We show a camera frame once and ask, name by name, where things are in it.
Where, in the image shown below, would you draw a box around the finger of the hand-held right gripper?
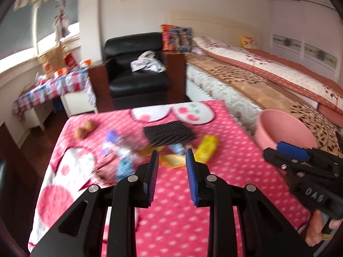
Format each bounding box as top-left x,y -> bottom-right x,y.
263,148 -> 304,174
277,141 -> 343,172

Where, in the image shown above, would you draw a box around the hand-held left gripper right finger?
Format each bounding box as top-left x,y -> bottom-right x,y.
186,149 -> 314,257

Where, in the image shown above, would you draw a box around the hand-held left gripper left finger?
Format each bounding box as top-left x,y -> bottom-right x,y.
31,150 -> 160,257

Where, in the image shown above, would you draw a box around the pink plastic basin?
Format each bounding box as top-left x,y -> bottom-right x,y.
254,109 -> 318,172

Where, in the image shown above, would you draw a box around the blue face mask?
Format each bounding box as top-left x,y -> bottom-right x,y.
115,155 -> 137,182

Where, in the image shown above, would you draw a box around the long yellow fruit peel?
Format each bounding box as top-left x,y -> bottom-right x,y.
193,135 -> 219,164

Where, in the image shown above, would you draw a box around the black ribbed sheet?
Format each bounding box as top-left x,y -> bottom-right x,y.
143,120 -> 196,148

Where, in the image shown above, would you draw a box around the person's right hand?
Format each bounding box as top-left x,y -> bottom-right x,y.
305,210 -> 343,247

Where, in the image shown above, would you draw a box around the clear plastic wrapper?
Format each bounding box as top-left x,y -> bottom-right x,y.
115,135 -> 145,161

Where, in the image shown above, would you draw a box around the floral pink white quilt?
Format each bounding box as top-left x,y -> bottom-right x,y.
200,36 -> 343,113

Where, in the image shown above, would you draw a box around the white bed mattress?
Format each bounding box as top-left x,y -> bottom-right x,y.
186,64 -> 263,137

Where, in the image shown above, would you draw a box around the bed with floral quilt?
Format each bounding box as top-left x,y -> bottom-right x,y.
184,52 -> 343,156

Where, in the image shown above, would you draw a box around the black leather armchair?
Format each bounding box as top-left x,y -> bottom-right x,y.
103,32 -> 172,105

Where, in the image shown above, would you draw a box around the tall wooden bedside cabinet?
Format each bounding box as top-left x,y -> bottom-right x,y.
163,51 -> 188,103

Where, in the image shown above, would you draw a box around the white cabinet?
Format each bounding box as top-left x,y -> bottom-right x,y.
60,88 -> 98,117

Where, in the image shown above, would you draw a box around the low wooden side cabinet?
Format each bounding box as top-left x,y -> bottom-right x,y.
88,57 -> 114,113

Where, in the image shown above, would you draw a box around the yellow pillow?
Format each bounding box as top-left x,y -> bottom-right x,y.
240,35 -> 258,49

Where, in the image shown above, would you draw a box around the white printed cloth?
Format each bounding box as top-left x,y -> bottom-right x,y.
130,50 -> 167,73

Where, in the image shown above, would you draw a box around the white wardrobe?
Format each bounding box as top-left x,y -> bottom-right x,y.
266,0 -> 343,81

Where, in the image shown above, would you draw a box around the white drawer unit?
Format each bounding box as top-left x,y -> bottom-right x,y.
24,100 -> 55,130

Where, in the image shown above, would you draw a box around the white floral pillow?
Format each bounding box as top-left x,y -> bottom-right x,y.
193,36 -> 223,51

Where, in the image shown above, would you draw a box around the side table with checked cloth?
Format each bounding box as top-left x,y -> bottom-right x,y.
13,68 -> 97,118

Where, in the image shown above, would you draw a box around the colourful printed cushion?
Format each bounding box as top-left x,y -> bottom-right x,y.
160,24 -> 193,53

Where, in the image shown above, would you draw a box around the red box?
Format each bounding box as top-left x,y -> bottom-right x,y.
64,54 -> 78,69

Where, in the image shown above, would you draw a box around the cream bed headboard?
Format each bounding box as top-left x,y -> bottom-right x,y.
170,11 -> 262,49

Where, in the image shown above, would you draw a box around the brown paper bag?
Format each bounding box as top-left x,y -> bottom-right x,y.
38,45 -> 67,78

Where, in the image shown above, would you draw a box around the hanging clothes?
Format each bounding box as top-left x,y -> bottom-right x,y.
52,0 -> 71,43

